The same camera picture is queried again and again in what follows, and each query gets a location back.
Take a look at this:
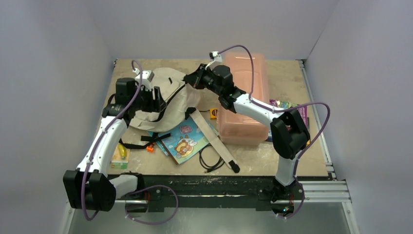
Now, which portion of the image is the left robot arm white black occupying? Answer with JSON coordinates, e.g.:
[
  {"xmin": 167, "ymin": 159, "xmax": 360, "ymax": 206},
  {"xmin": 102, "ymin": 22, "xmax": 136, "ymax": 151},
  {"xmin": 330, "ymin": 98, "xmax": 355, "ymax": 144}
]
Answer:
[{"xmin": 63, "ymin": 78, "xmax": 166, "ymax": 212}]

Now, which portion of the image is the orange small clip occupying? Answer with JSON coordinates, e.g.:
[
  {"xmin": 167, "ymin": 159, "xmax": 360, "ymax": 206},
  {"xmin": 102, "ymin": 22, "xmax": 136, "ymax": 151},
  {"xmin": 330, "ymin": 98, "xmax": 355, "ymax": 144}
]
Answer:
[{"xmin": 146, "ymin": 145, "xmax": 154, "ymax": 153}]

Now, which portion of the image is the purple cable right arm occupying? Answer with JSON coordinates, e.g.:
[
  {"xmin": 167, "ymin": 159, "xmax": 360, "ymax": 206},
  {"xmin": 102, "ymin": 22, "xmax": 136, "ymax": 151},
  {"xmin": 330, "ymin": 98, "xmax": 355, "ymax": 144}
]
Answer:
[{"xmin": 218, "ymin": 44, "xmax": 331, "ymax": 220}]

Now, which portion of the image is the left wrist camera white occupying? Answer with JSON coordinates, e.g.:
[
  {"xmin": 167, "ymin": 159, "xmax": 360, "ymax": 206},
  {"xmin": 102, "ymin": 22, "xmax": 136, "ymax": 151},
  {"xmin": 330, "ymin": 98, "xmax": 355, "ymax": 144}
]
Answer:
[{"xmin": 132, "ymin": 68, "xmax": 154, "ymax": 91}]

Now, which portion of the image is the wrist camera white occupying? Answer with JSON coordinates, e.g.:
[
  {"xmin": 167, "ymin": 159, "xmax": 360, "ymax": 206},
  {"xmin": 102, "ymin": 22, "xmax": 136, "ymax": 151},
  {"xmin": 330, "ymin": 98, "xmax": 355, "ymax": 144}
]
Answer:
[
  {"xmin": 206, "ymin": 51, "xmax": 223, "ymax": 70},
  {"xmin": 132, "ymin": 68, "xmax": 154, "ymax": 91}
]

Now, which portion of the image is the purple treehouse book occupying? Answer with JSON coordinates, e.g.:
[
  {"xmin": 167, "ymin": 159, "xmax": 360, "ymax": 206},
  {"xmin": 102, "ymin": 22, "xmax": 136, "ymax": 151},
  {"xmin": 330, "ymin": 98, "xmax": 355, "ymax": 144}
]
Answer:
[{"xmin": 269, "ymin": 99, "xmax": 309, "ymax": 130}]

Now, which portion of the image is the beige backpack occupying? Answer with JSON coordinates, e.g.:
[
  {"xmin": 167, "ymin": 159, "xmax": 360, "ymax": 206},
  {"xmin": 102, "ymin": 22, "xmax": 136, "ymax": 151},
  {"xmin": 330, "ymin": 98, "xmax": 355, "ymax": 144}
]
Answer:
[{"xmin": 130, "ymin": 67, "xmax": 240, "ymax": 173}]

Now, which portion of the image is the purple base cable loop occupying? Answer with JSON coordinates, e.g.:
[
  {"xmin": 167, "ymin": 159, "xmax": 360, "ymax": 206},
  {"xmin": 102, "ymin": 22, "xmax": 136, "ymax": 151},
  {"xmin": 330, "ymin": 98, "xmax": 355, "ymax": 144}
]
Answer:
[{"xmin": 125, "ymin": 184, "xmax": 179, "ymax": 226}]

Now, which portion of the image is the blue cartoon children's book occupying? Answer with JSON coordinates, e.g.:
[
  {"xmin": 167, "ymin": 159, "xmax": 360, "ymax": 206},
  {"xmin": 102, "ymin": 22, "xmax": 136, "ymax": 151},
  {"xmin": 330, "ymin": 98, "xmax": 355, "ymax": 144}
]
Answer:
[{"xmin": 156, "ymin": 117, "xmax": 209, "ymax": 165}]

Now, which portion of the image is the banana toy card pack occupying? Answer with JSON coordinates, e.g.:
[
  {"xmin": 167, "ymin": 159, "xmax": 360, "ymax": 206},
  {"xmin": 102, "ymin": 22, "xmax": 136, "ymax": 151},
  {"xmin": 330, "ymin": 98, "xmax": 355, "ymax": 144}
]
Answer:
[{"xmin": 110, "ymin": 143, "xmax": 130, "ymax": 170}]

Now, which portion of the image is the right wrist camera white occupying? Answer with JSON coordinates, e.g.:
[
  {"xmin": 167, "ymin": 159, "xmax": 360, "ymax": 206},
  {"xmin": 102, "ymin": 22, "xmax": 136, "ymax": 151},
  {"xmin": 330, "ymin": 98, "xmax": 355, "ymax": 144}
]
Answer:
[{"xmin": 206, "ymin": 51, "xmax": 223, "ymax": 70}]

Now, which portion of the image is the yellow tape measure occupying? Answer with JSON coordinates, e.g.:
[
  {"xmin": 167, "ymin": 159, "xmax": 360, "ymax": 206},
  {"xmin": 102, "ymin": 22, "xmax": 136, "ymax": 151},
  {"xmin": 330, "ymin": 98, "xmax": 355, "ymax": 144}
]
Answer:
[{"xmin": 209, "ymin": 108, "xmax": 218, "ymax": 120}]

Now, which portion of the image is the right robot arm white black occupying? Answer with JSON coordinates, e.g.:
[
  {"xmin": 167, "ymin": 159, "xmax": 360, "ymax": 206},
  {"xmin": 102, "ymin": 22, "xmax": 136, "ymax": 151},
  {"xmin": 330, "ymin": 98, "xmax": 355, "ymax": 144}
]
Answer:
[{"xmin": 183, "ymin": 64, "xmax": 310, "ymax": 198}]

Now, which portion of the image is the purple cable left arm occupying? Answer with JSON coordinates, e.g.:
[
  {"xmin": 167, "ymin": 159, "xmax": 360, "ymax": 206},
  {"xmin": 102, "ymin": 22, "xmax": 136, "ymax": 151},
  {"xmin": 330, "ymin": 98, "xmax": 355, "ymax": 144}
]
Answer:
[{"xmin": 80, "ymin": 60, "xmax": 144, "ymax": 221}]

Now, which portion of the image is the orange translucent plastic box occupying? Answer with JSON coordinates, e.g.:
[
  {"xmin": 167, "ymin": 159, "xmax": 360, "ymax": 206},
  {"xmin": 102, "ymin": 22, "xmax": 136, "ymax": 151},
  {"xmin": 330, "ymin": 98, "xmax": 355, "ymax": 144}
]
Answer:
[{"xmin": 217, "ymin": 51, "xmax": 270, "ymax": 146}]

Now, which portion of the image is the black aluminium base frame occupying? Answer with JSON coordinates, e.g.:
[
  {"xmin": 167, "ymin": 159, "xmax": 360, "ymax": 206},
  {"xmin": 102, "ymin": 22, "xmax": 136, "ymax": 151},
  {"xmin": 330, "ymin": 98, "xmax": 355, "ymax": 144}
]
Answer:
[{"xmin": 114, "ymin": 174, "xmax": 350, "ymax": 215}]

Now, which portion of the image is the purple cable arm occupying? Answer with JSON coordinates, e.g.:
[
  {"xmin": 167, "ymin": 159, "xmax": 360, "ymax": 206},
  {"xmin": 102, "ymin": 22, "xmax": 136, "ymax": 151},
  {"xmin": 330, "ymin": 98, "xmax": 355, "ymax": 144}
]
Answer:
[
  {"xmin": 80, "ymin": 60, "xmax": 144, "ymax": 221},
  {"xmin": 218, "ymin": 44, "xmax": 331, "ymax": 220}
]

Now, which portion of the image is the black usb cable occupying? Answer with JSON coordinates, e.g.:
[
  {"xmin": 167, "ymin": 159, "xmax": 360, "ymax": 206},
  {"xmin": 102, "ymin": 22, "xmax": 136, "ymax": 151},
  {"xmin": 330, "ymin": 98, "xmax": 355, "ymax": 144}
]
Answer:
[{"xmin": 198, "ymin": 143, "xmax": 225, "ymax": 173}]

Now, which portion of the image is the blue orange book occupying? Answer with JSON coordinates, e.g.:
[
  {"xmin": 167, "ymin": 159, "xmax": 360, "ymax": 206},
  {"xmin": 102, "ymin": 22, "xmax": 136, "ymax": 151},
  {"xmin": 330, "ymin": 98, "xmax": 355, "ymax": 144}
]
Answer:
[{"xmin": 266, "ymin": 117, "xmax": 312, "ymax": 146}]

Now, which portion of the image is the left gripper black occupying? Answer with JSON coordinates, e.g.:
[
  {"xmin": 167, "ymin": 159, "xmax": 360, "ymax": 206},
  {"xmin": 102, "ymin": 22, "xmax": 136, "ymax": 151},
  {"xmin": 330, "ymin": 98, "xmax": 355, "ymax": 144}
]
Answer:
[{"xmin": 130, "ymin": 85, "xmax": 166, "ymax": 113}]

